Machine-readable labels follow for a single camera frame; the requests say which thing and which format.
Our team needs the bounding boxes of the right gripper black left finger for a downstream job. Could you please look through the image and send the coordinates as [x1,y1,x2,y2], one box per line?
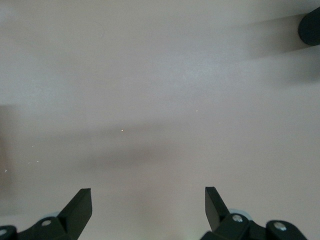
[15,187,93,240]

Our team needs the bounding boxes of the black round ribbed object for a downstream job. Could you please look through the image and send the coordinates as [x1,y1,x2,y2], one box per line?
[297,6,320,47]

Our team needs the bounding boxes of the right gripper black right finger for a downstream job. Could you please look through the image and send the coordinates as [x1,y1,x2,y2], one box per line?
[199,186,267,240]

